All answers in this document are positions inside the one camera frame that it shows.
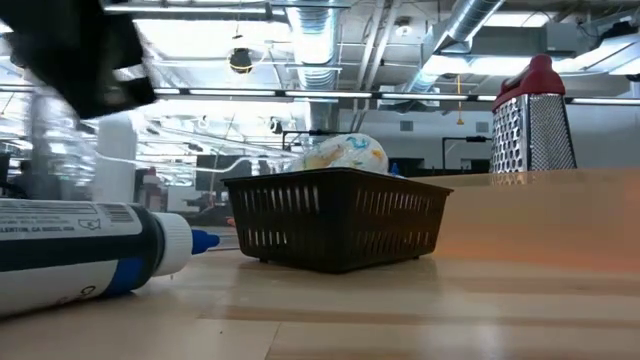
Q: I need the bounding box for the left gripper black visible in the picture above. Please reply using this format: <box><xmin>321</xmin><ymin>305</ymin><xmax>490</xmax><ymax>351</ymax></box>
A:
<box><xmin>0</xmin><ymin>0</ymin><xmax>157</xmax><ymax>120</ymax></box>

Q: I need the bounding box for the clear plastic storage bin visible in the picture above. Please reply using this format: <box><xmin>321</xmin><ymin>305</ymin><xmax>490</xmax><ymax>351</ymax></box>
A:
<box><xmin>24</xmin><ymin>89</ymin><xmax>306</xmax><ymax>251</ymax></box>

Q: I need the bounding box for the blue ink bottle white collar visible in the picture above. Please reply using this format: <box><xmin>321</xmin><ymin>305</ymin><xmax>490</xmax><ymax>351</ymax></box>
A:
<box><xmin>0</xmin><ymin>198</ymin><xmax>221</xmax><ymax>319</ymax></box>

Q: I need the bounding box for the sprinkled frosted donut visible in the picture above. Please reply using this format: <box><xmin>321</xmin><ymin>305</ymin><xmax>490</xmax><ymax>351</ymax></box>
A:
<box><xmin>292</xmin><ymin>132</ymin><xmax>390</xmax><ymax>175</ymax></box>

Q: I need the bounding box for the black hanging ceiling lamp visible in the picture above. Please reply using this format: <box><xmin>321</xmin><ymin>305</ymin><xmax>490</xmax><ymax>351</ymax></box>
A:
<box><xmin>228</xmin><ymin>47</ymin><xmax>254</xmax><ymax>75</ymax></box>

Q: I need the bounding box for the black slotted plastic basket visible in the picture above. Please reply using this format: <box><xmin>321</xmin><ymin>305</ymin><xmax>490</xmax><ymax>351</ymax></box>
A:
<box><xmin>222</xmin><ymin>167</ymin><xmax>454</xmax><ymax>275</ymax></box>

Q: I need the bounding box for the silver upright ventilation duct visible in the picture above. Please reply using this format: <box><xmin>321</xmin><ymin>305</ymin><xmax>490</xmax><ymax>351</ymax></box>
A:
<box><xmin>284</xmin><ymin>0</ymin><xmax>351</xmax><ymax>151</ymax></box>

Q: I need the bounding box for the black rig frame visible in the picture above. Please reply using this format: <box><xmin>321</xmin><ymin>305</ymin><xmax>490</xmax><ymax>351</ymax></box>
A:
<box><xmin>149</xmin><ymin>83</ymin><xmax>640</xmax><ymax>107</ymax></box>

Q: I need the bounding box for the yellow hanging cord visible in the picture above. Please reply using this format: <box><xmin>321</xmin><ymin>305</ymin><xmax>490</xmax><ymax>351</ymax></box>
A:
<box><xmin>455</xmin><ymin>74</ymin><xmax>465</xmax><ymax>126</ymax></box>

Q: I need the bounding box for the silver slanted ventilation duct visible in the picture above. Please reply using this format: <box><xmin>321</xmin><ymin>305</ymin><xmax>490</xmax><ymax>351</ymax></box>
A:
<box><xmin>404</xmin><ymin>0</ymin><xmax>506</xmax><ymax>94</ymax></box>

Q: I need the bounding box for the steel grater with red handle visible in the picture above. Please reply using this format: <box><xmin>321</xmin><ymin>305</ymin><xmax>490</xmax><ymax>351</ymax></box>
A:
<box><xmin>489</xmin><ymin>53</ymin><xmax>578</xmax><ymax>174</ymax></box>

